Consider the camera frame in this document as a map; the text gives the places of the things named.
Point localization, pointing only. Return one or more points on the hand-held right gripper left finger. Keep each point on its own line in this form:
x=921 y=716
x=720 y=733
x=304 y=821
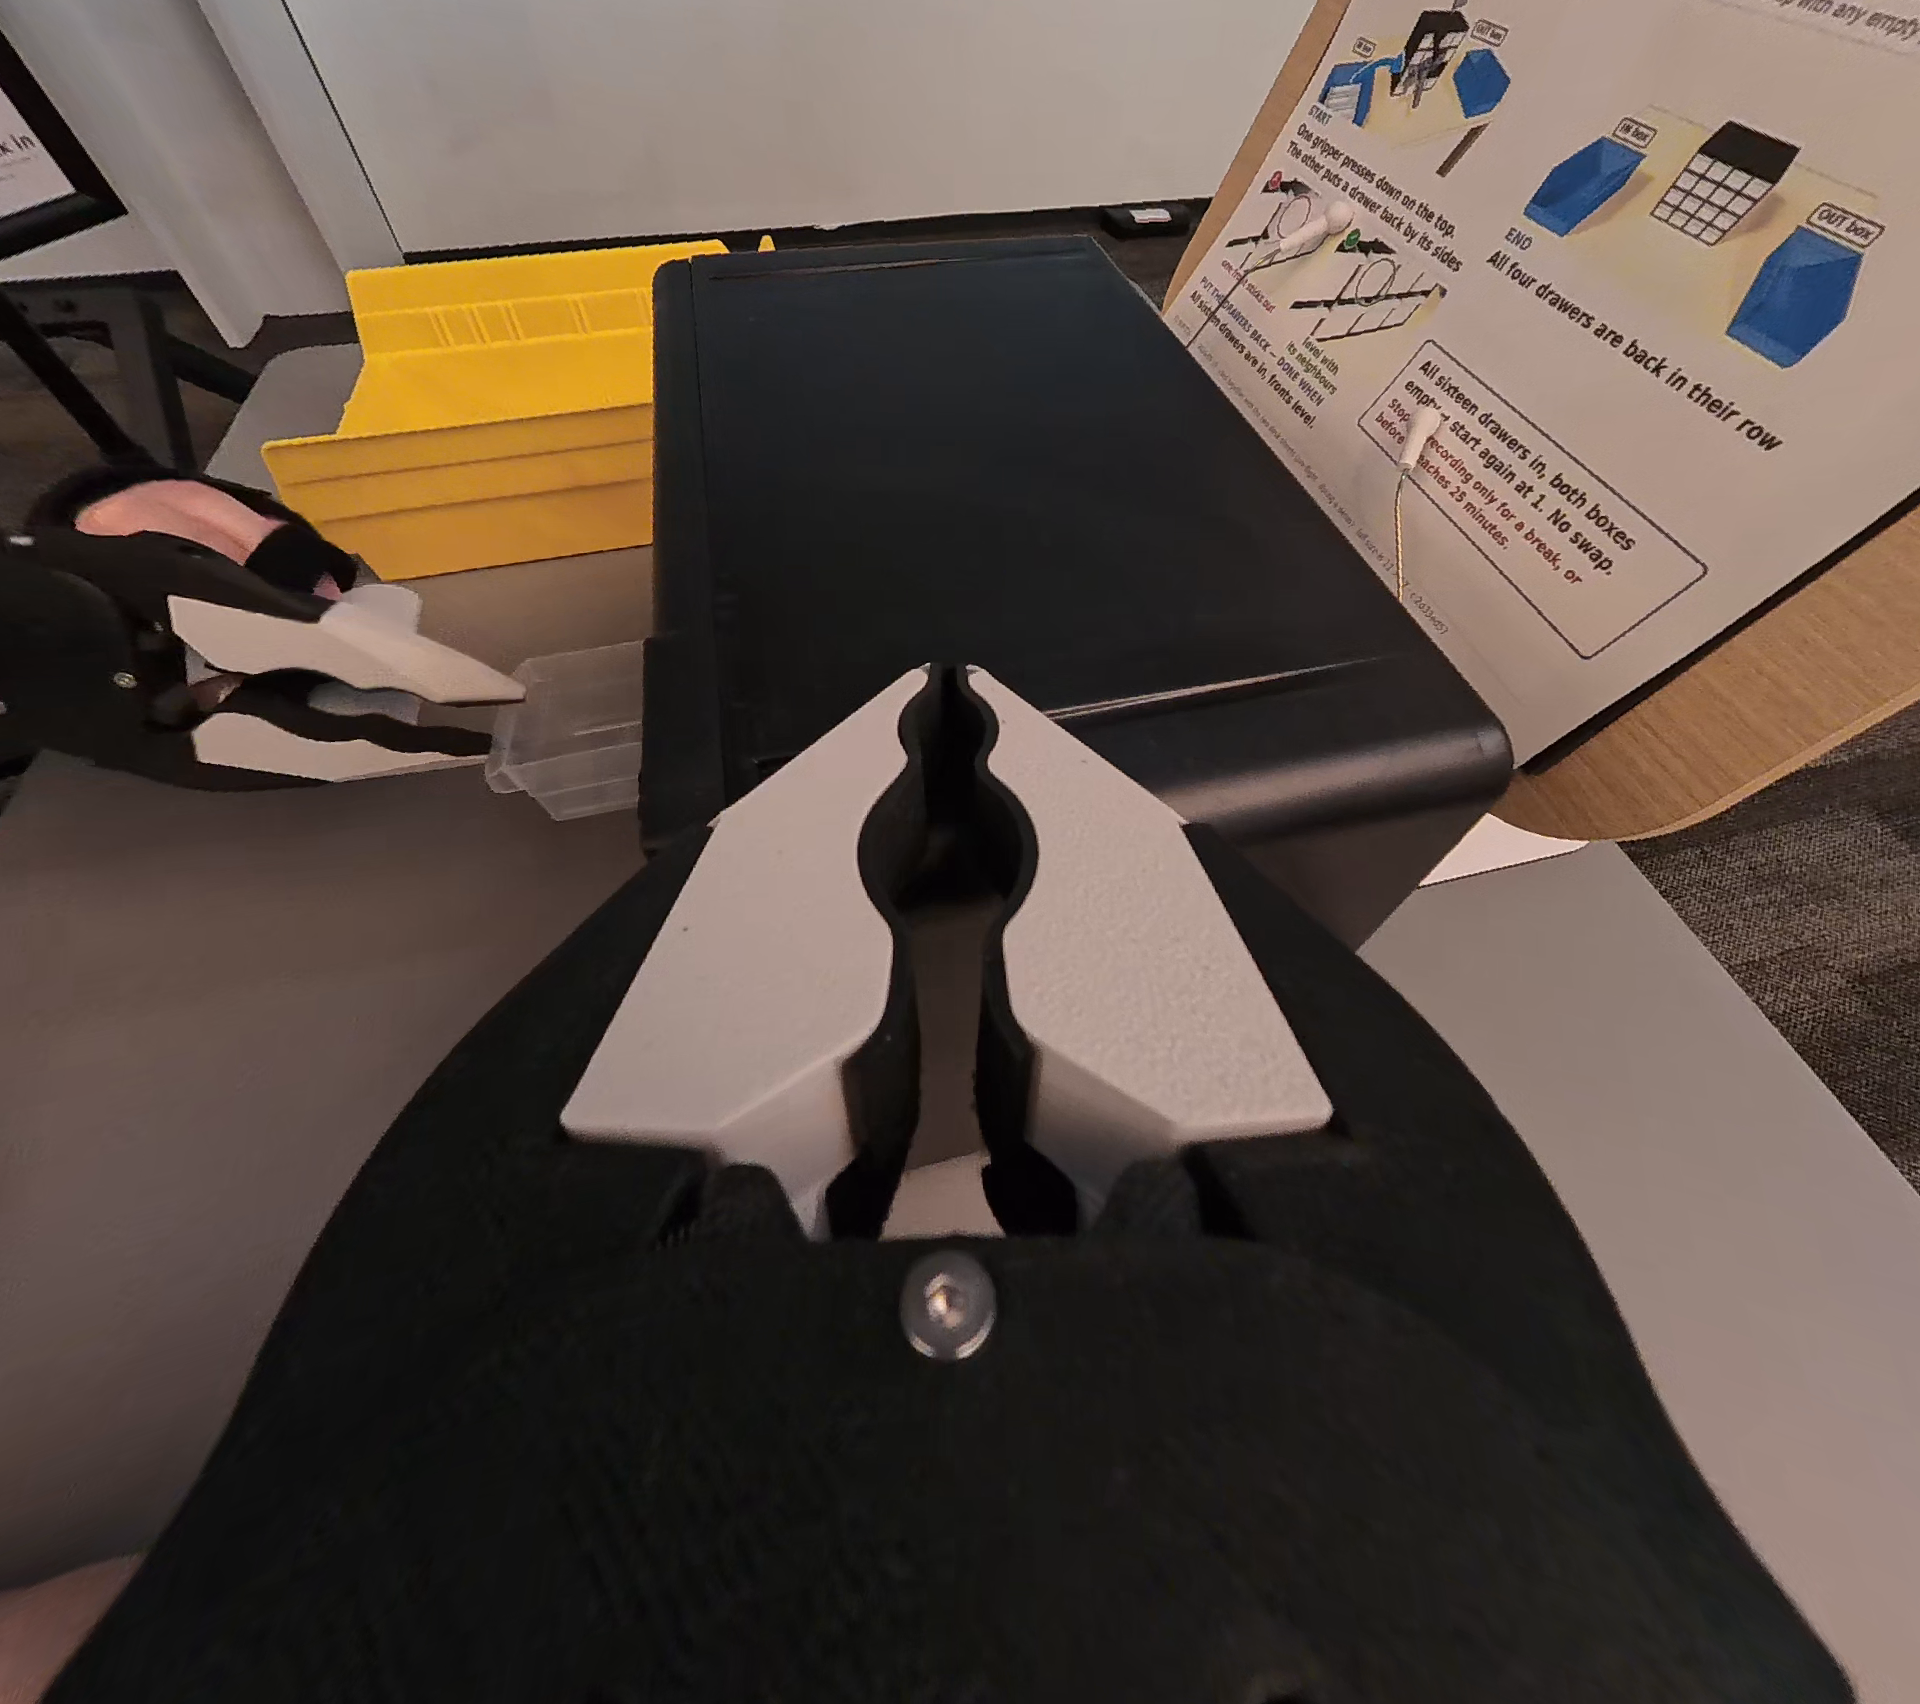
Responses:
x=750 y=985

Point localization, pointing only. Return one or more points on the clear plastic drawer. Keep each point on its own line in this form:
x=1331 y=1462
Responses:
x=579 y=728

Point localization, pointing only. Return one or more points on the small black floor device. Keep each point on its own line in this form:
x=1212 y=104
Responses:
x=1148 y=221

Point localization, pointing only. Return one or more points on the white paper sheet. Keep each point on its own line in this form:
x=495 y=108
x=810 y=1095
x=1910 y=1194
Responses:
x=1500 y=852

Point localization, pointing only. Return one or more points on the black sign stand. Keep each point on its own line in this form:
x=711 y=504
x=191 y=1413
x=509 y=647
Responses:
x=31 y=158

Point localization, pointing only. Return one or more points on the yellow plastic bin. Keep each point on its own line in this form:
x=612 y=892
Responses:
x=481 y=488

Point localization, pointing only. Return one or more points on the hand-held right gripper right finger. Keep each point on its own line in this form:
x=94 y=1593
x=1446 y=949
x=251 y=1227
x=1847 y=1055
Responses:
x=1141 y=985

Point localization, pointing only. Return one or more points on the white instruction poster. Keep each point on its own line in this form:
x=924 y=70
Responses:
x=1650 y=235

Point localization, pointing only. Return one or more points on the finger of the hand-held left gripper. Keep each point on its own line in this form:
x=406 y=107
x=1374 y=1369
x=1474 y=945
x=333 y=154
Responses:
x=330 y=744
x=345 y=639

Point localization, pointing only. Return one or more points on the black drawer cabinet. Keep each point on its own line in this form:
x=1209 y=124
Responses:
x=1020 y=488

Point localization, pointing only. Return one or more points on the person's leg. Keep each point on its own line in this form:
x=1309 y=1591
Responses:
x=61 y=1637

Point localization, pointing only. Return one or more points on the instruction poster on board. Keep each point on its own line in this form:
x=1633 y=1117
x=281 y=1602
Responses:
x=1725 y=759

